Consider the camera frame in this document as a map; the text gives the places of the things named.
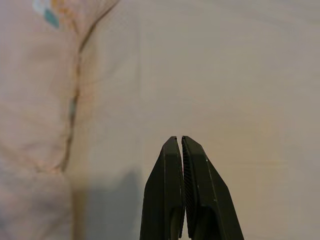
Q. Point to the pink dotted pillow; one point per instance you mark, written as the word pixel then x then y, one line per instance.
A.
pixel 32 87

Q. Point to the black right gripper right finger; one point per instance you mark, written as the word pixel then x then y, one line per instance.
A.
pixel 210 205

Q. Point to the cream sheeted mattress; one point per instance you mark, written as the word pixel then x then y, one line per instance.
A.
pixel 212 75

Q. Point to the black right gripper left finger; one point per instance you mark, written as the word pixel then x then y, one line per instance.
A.
pixel 162 195

